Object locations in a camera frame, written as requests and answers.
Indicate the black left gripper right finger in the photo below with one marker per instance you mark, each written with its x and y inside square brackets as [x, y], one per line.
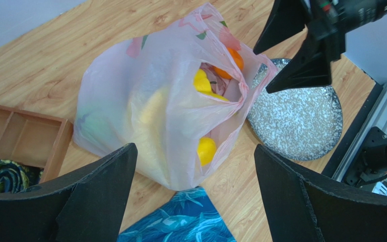
[303, 205]

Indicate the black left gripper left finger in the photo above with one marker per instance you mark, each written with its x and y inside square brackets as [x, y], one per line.
[87, 204]

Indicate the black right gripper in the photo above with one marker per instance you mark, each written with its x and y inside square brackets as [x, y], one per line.
[325, 42]

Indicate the yellow fake bell pepper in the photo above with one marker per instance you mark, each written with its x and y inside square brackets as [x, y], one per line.
[203, 85]

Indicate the pink translucent plastic bag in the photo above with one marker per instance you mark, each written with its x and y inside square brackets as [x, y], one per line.
[141, 91]

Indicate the yellow fake lemon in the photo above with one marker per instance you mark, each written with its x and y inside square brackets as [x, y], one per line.
[206, 150]

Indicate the speckled grey ceramic plate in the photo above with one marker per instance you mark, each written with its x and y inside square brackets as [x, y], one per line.
[300, 124]

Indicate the dark patterned rolled sock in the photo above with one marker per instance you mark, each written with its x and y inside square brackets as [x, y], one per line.
[16, 177]

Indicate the blue leaf-pattern cloth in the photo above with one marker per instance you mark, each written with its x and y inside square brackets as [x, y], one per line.
[189, 215]

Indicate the wooden compartment tray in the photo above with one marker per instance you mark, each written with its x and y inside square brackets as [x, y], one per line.
[34, 139]

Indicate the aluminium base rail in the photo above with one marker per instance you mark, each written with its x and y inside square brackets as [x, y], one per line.
[360, 160]

